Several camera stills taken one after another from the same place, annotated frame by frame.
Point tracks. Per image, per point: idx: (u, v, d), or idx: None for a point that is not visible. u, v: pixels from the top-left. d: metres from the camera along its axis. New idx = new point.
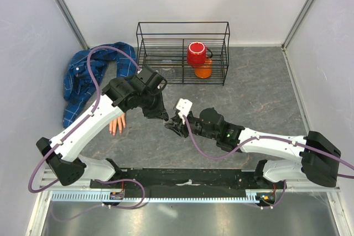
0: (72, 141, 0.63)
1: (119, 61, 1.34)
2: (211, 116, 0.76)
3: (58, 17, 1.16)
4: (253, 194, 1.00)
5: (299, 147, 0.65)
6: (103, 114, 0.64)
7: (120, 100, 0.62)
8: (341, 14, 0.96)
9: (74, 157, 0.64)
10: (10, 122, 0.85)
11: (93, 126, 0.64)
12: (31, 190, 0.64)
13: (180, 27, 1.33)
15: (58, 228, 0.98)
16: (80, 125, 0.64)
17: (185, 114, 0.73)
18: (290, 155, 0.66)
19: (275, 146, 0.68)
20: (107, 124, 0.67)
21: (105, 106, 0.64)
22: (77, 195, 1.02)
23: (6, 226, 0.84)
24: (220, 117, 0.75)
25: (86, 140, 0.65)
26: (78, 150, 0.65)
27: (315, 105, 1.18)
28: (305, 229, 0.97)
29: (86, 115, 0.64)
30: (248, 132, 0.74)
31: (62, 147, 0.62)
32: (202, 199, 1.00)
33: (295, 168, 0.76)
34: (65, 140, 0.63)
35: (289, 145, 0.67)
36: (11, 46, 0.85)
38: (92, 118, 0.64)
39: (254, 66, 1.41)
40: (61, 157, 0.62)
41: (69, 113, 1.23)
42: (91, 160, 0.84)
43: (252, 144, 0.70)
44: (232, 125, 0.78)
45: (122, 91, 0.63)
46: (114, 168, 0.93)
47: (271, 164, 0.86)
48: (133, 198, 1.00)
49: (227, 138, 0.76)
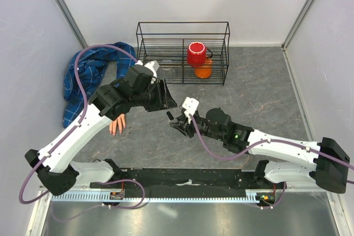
0: (60, 153, 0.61)
1: (119, 61, 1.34)
2: (219, 117, 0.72)
3: (58, 16, 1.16)
4: (253, 194, 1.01)
5: (313, 153, 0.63)
6: (90, 124, 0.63)
7: (108, 110, 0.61)
8: (341, 14, 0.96)
9: (63, 168, 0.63)
10: (10, 122, 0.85)
11: (81, 136, 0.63)
12: (24, 203, 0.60)
13: (180, 27, 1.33)
15: (58, 228, 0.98)
16: (68, 136, 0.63)
17: (191, 113, 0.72)
18: (303, 161, 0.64)
19: (287, 150, 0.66)
20: (95, 134, 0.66)
21: (93, 116, 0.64)
22: (77, 195, 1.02)
23: (6, 226, 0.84)
24: (228, 118, 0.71)
25: (74, 151, 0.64)
26: (67, 162, 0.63)
27: (315, 105, 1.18)
28: (305, 229, 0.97)
29: (73, 126, 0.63)
30: (258, 134, 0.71)
31: (50, 160, 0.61)
32: (202, 199, 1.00)
33: (301, 171, 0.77)
34: (53, 152, 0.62)
35: (301, 150, 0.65)
36: (11, 46, 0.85)
38: (79, 128, 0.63)
39: (254, 66, 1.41)
40: (50, 169, 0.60)
41: (69, 113, 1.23)
42: (84, 164, 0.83)
43: (262, 147, 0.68)
44: (240, 126, 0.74)
45: (109, 99, 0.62)
46: (112, 169, 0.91)
47: (275, 166, 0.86)
48: (134, 198, 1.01)
49: (234, 139, 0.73)
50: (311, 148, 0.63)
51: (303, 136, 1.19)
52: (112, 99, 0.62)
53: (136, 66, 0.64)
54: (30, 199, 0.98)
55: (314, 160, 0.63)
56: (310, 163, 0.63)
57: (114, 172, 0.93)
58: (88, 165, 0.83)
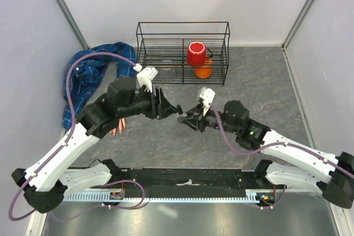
0: (46, 173, 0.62)
1: (119, 61, 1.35)
2: (238, 109, 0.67)
3: (58, 17, 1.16)
4: (253, 194, 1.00)
5: (329, 166, 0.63)
6: (77, 143, 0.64)
7: (94, 129, 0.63)
8: (341, 14, 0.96)
9: (50, 187, 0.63)
10: (10, 122, 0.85)
11: (67, 156, 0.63)
12: (13, 220, 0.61)
13: (180, 27, 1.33)
15: (58, 228, 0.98)
16: (54, 156, 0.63)
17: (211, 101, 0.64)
18: (318, 171, 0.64)
19: (303, 158, 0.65)
20: (81, 152, 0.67)
21: (80, 136, 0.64)
22: (76, 195, 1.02)
23: (6, 226, 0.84)
24: (246, 112, 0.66)
25: (61, 169, 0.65)
26: (53, 181, 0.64)
27: (315, 105, 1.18)
28: (305, 230, 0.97)
29: (60, 145, 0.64)
30: (275, 134, 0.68)
31: (36, 179, 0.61)
32: (202, 199, 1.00)
33: (308, 179, 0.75)
34: (39, 171, 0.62)
35: (317, 160, 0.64)
36: (11, 46, 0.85)
38: (66, 148, 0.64)
39: (254, 66, 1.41)
40: (36, 189, 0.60)
41: (69, 113, 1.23)
42: (76, 174, 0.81)
43: (277, 149, 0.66)
44: (258, 123, 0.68)
45: (95, 119, 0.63)
46: (109, 172, 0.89)
47: (279, 168, 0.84)
48: (133, 198, 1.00)
49: (249, 136, 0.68)
50: (329, 160, 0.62)
51: (303, 136, 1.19)
52: (99, 118, 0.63)
53: (121, 78, 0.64)
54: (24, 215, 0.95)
55: (330, 172, 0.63)
56: (326, 176, 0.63)
57: (112, 172, 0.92)
58: (80, 174, 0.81)
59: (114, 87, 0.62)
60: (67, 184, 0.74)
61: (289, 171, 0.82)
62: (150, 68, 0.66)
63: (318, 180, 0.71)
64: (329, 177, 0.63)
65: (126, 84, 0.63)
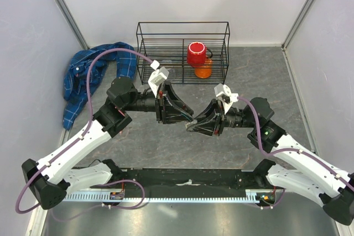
0: (60, 163, 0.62)
1: (119, 61, 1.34)
2: (263, 108, 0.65)
3: (58, 17, 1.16)
4: (253, 194, 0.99)
5: (340, 182, 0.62)
6: (92, 138, 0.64)
7: (110, 127, 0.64)
8: (342, 14, 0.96)
9: (60, 178, 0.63)
10: (10, 122, 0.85)
11: (82, 149, 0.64)
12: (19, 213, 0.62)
13: (180, 27, 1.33)
15: (58, 228, 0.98)
16: (69, 147, 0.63)
17: (238, 97, 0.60)
18: (328, 185, 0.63)
19: (315, 169, 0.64)
20: (95, 147, 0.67)
21: (95, 131, 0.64)
22: (76, 195, 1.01)
23: (7, 226, 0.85)
24: (271, 111, 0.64)
25: (73, 162, 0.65)
26: (64, 173, 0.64)
27: (315, 105, 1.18)
28: (305, 230, 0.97)
29: (76, 138, 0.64)
30: (290, 140, 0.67)
31: (50, 169, 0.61)
32: (202, 199, 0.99)
33: (310, 189, 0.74)
34: (53, 162, 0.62)
35: (329, 174, 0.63)
36: (11, 46, 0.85)
38: (82, 141, 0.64)
39: (254, 66, 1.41)
40: (48, 179, 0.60)
41: (69, 113, 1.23)
42: (77, 173, 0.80)
43: (290, 155, 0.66)
44: (275, 125, 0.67)
45: (112, 118, 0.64)
46: (110, 172, 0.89)
47: (281, 172, 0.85)
48: (133, 198, 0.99)
49: (263, 135, 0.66)
50: (341, 177, 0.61)
51: (303, 136, 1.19)
52: (113, 116, 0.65)
53: (118, 79, 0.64)
54: (24, 209, 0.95)
55: (340, 188, 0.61)
56: (334, 191, 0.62)
57: (112, 172, 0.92)
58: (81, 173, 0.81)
59: (114, 88, 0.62)
60: (71, 181, 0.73)
61: (291, 176, 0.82)
62: (157, 73, 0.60)
63: (321, 192, 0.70)
64: (338, 193, 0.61)
65: (125, 84, 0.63)
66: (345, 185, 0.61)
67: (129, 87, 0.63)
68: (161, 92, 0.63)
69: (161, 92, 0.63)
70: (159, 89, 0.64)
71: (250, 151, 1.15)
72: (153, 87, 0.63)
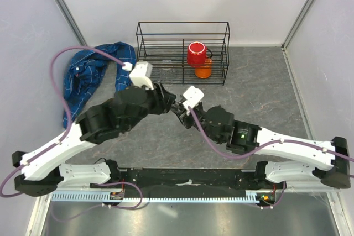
0: (36, 166, 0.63)
1: (119, 61, 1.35)
2: (222, 115, 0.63)
3: (58, 17, 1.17)
4: (253, 194, 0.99)
5: (329, 155, 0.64)
6: (68, 145, 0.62)
7: (88, 136, 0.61)
8: (342, 14, 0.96)
9: (40, 177, 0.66)
10: (9, 121, 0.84)
11: (58, 155, 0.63)
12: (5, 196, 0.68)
13: (180, 27, 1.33)
15: (58, 228, 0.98)
16: (47, 151, 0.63)
17: (189, 106, 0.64)
18: (321, 163, 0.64)
19: (303, 153, 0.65)
20: (76, 151, 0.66)
21: (73, 138, 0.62)
22: (76, 195, 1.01)
23: (6, 226, 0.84)
24: (231, 116, 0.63)
25: (53, 163, 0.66)
26: (43, 172, 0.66)
27: (315, 104, 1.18)
28: (305, 229, 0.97)
29: (53, 142, 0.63)
30: (267, 133, 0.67)
31: (27, 168, 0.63)
32: (202, 199, 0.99)
33: (303, 170, 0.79)
34: (31, 162, 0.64)
35: (316, 151, 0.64)
36: (12, 46, 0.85)
38: (58, 146, 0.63)
39: (254, 66, 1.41)
40: (25, 178, 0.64)
41: (69, 113, 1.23)
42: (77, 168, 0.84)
43: (275, 148, 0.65)
44: (247, 125, 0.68)
45: (94, 125, 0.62)
46: (109, 175, 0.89)
47: (275, 167, 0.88)
48: (133, 198, 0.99)
49: (241, 140, 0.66)
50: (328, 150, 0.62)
51: (303, 136, 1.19)
52: (97, 124, 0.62)
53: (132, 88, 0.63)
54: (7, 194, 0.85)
55: (332, 161, 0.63)
56: (328, 166, 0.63)
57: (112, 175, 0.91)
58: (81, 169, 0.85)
59: (123, 96, 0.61)
60: (65, 176, 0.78)
61: (285, 167, 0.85)
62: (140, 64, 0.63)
63: (313, 169, 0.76)
64: (332, 166, 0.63)
65: (135, 95, 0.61)
66: (334, 156, 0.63)
67: (139, 101, 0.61)
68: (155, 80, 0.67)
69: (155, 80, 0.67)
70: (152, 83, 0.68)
71: None
72: (147, 80, 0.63)
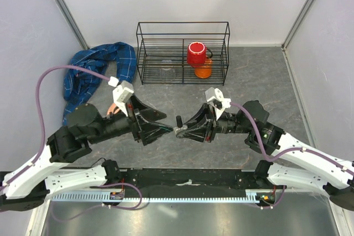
0: (15, 186, 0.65)
1: (119, 61, 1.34)
2: (256, 111, 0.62)
3: (58, 17, 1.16)
4: (253, 194, 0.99)
5: (348, 174, 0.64)
6: (41, 167, 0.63)
7: (56, 158, 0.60)
8: (342, 14, 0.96)
9: (23, 195, 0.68)
10: (9, 121, 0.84)
11: (32, 176, 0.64)
12: None
13: (180, 27, 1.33)
15: (58, 228, 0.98)
16: (22, 173, 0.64)
17: (230, 102, 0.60)
18: (337, 179, 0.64)
19: (321, 166, 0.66)
20: (51, 171, 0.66)
21: (45, 160, 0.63)
22: (76, 195, 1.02)
23: (6, 226, 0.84)
24: (266, 114, 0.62)
25: (31, 184, 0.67)
26: (25, 190, 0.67)
27: (315, 105, 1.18)
28: (305, 229, 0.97)
29: (27, 164, 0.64)
30: (290, 139, 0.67)
31: (8, 189, 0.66)
32: (202, 199, 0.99)
33: (313, 182, 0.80)
34: (11, 183, 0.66)
35: (336, 168, 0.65)
36: (12, 46, 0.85)
38: (32, 168, 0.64)
39: (254, 66, 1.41)
40: (6, 198, 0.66)
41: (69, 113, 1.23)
42: (68, 177, 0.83)
43: (294, 155, 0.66)
44: (272, 126, 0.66)
45: (61, 147, 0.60)
46: (104, 177, 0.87)
47: (281, 170, 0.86)
48: (133, 198, 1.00)
49: (263, 139, 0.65)
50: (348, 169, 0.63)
51: (303, 136, 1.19)
52: (64, 145, 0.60)
53: (84, 106, 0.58)
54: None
55: (348, 181, 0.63)
56: (343, 184, 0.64)
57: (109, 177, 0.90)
58: (71, 177, 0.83)
59: (74, 118, 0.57)
60: (51, 188, 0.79)
61: (291, 173, 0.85)
62: (120, 88, 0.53)
63: (324, 184, 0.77)
64: (347, 185, 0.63)
65: (87, 114, 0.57)
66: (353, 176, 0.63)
67: (89, 119, 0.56)
68: (129, 104, 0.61)
69: (129, 104, 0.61)
70: (128, 103, 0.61)
71: (250, 151, 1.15)
72: (120, 106, 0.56)
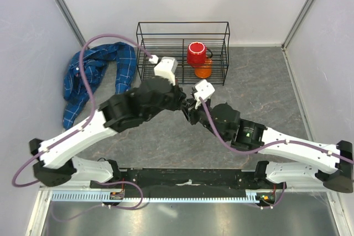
0: (57, 152, 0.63)
1: (119, 61, 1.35)
2: (227, 112, 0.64)
3: (58, 17, 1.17)
4: (253, 194, 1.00)
5: (334, 158, 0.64)
6: (92, 132, 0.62)
7: (112, 123, 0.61)
8: (341, 14, 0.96)
9: (58, 164, 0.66)
10: (9, 121, 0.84)
11: (80, 141, 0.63)
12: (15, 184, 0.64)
13: (180, 27, 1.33)
15: (58, 228, 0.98)
16: (67, 138, 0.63)
17: (201, 96, 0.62)
18: (324, 164, 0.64)
19: (307, 153, 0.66)
20: (96, 139, 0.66)
21: (97, 126, 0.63)
22: (77, 195, 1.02)
23: (7, 226, 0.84)
24: (237, 114, 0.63)
25: (71, 152, 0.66)
26: (63, 158, 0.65)
27: (315, 105, 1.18)
28: (305, 229, 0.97)
29: (76, 129, 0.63)
30: (272, 133, 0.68)
31: (47, 155, 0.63)
32: (202, 199, 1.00)
33: (306, 172, 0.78)
34: (51, 148, 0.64)
35: (321, 153, 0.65)
36: (12, 46, 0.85)
38: (81, 132, 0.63)
39: (254, 66, 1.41)
40: (43, 166, 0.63)
41: (69, 113, 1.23)
42: (87, 162, 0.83)
43: (279, 148, 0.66)
44: (253, 124, 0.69)
45: (118, 114, 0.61)
46: (111, 172, 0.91)
47: (276, 168, 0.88)
48: (133, 198, 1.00)
49: (246, 137, 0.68)
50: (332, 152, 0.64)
51: (303, 136, 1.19)
52: (120, 111, 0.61)
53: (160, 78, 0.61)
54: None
55: (336, 164, 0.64)
56: (332, 168, 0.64)
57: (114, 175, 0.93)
58: (89, 164, 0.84)
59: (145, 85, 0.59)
60: (77, 168, 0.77)
61: (286, 168, 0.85)
62: (165, 61, 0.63)
63: None
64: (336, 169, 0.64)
65: (162, 85, 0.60)
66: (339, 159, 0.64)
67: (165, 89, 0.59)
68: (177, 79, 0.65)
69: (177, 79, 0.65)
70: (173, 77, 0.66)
71: None
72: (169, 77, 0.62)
